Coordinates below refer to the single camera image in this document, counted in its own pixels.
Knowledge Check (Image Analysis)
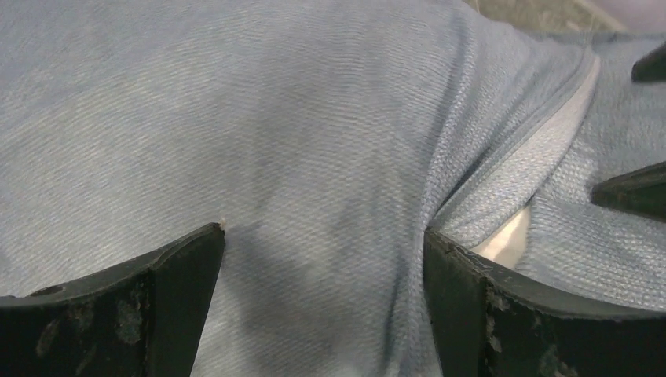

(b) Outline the blue grey pillow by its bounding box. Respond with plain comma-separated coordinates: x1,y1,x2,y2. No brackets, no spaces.
1,1,665,376

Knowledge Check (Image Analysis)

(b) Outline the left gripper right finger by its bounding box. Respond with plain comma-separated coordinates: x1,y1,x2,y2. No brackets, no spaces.
423,230,665,377

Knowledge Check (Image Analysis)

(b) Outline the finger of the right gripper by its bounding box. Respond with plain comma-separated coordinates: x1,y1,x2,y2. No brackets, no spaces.
590,162,666,222
631,44,666,82

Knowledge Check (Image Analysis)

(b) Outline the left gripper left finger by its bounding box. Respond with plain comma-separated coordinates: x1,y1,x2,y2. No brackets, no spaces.
1,223,225,377

